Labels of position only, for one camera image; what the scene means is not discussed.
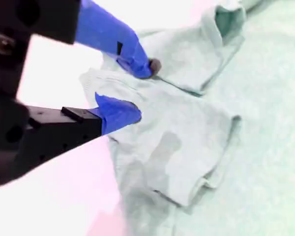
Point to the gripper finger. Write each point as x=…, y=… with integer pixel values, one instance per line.
x=68, y=132
x=108, y=29

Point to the pale green T-shirt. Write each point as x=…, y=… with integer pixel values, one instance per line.
x=186, y=147

